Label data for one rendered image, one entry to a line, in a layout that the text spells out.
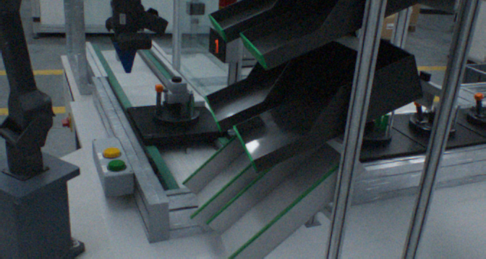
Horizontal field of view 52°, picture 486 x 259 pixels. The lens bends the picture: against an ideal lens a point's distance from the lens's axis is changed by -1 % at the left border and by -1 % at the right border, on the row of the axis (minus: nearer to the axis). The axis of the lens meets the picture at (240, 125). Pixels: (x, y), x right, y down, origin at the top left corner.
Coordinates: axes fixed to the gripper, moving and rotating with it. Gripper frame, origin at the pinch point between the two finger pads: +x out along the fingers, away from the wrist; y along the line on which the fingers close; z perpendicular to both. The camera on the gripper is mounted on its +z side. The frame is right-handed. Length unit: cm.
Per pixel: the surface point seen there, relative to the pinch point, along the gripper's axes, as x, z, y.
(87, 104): 39, -1, 75
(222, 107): 5.1, 14.1, -19.4
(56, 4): 87, 15, 526
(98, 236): 39.0, -8.6, -6.6
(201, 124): 28.2, 25.2, 23.8
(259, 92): 1.9, 20.8, -21.1
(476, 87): 30, 147, 37
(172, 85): 17.2, 17.6, 28.2
